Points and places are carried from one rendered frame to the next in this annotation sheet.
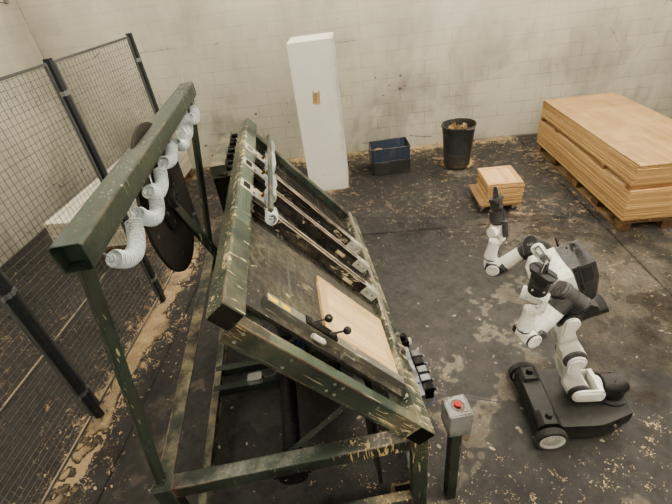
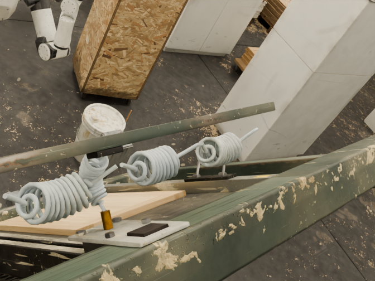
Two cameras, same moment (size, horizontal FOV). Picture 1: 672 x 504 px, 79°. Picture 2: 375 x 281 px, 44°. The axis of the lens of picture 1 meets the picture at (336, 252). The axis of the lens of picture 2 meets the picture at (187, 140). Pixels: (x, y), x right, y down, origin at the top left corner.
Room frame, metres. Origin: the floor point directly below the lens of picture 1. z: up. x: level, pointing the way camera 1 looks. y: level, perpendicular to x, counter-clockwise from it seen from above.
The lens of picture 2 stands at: (2.47, 0.66, 2.38)
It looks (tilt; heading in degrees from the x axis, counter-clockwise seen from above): 36 degrees down; 212
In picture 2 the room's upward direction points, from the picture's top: 33 degrees clockwise
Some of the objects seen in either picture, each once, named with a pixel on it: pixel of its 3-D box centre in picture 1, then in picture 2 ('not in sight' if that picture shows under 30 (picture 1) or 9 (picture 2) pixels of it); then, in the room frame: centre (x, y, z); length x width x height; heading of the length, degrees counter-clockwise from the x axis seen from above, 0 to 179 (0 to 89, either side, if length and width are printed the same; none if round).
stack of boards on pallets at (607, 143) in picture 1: (616, 152); not in sight; (4.75, -3.77, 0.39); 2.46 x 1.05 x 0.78; 174
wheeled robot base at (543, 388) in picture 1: (574, 393); not in sight; (1.61, -1.48, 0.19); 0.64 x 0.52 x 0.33; 84
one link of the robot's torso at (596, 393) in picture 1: (582, 385); not in sight; (1.61, -1.52, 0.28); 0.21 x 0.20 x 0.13; 84
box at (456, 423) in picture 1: (456, 416); (111, 151); (1.17, -0.49, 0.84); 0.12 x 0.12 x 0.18; 4
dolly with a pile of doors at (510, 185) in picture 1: (494, 188); not in sight; (4.61, -2.14, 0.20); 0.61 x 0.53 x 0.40; 174
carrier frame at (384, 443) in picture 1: (293, 349); not in sight; (2.16, 0.42, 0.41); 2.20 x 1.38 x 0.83; 4
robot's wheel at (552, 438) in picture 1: (550, 439); not in sight; (1.37, -1.21, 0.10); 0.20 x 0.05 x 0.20; 84
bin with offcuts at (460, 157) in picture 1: (457, 144); not in sight; (5.91, -2.08, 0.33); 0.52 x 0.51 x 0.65; 174
